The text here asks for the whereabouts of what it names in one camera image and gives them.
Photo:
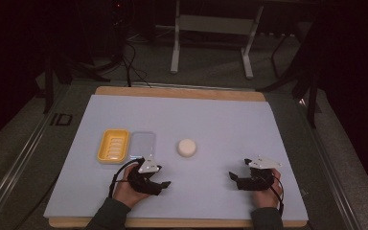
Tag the person's right hand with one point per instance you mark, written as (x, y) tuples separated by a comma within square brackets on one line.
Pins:
[(266, 196)]

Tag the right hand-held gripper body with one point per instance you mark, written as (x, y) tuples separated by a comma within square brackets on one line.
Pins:
[(258, 179)]

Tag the white foam mat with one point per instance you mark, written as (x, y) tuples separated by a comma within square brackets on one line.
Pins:
[(204, 121)]

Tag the white metal stand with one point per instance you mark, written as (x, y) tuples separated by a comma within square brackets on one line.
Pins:
[(217, 25)]

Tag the person's left hand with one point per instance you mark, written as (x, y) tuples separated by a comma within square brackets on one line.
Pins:
[(127, 193)]

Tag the black tripod stand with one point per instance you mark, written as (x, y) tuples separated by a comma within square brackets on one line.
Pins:
[(64, 70)]

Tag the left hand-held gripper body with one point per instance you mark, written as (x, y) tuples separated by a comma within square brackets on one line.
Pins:
[(142, 180)]

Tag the black metal stand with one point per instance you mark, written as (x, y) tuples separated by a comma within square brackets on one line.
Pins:
[(311, 96)]

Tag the pale blue tray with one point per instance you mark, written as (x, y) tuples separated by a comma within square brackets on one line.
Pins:
[(142, 145)]

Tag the metal floor rail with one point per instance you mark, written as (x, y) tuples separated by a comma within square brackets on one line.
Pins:
[(329, 166), (19, 163)]

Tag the wooden table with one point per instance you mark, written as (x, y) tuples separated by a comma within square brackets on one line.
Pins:
[(179, 92)]

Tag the yellow soap dish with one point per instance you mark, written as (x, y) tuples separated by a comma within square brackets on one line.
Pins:
[(113, 146)]

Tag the round white soap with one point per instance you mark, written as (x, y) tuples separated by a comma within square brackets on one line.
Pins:
[(187, 147)]

